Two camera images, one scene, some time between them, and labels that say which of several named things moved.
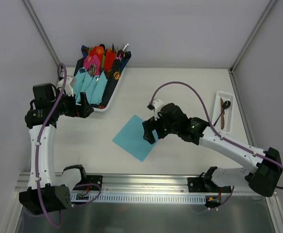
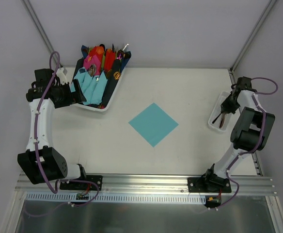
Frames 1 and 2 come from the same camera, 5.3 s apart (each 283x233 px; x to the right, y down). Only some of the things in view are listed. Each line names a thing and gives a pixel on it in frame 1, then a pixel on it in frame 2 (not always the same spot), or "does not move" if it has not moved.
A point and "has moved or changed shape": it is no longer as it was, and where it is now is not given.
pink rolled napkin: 94,60 does not move
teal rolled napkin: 86,82 does not move
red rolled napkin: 109,58 does not move
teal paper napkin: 130,138 has moved or changed shape
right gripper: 154,126 → 229,106
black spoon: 226,105 has moved or changed shape
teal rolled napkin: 91,88 does not move
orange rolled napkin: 99,49 does not move
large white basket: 115,89 does not move
